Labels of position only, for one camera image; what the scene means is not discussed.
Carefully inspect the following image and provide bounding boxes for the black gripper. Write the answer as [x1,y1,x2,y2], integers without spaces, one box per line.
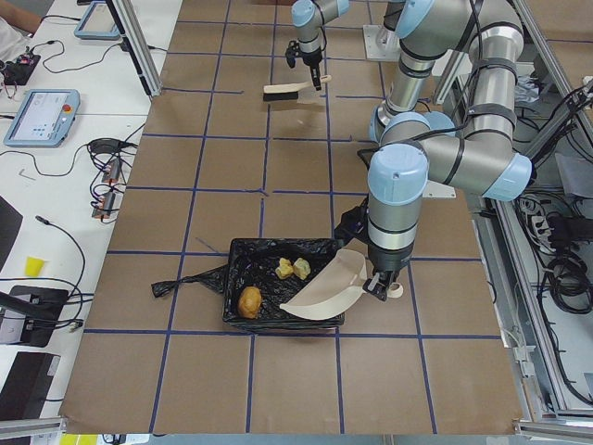
[334,206,412,300]
[284,40,322,70]

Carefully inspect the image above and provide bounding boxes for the beige plastic dustpan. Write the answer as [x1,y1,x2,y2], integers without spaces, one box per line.
[280,248,404,320]

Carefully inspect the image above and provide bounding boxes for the beige hand brush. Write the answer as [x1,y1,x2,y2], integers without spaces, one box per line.
[262,74,333,102]

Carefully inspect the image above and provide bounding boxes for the yellow bread chunk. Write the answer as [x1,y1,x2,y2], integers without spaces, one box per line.
[293,258,311,280]
[275,258,294,280]

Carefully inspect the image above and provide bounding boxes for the whole yellow potato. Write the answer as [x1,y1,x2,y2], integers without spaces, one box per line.
[237,286,262,319]

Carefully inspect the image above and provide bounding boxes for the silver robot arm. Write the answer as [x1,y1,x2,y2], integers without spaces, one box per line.
[284,1,404,78]
[338,1,533,299]

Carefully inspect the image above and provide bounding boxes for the black lined trash bin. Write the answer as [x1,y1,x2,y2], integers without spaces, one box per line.
[151,238,345,332]

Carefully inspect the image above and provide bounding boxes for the far teach pendant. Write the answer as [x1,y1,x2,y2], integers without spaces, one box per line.
[73,1,120,41]

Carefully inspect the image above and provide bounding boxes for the teach pendant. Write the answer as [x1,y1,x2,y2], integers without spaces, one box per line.
[73,1,120,41]
[4,89,81,147]

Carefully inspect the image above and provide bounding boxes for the near teach pendant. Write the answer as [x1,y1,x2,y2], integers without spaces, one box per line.
[4,89,81,147]

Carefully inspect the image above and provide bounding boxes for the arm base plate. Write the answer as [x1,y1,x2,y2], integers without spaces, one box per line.
[362,25,400,62]
[423,181,457,199]

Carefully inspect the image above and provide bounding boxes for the aluminium frame post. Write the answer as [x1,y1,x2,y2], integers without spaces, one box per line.
[107,0,162,97]

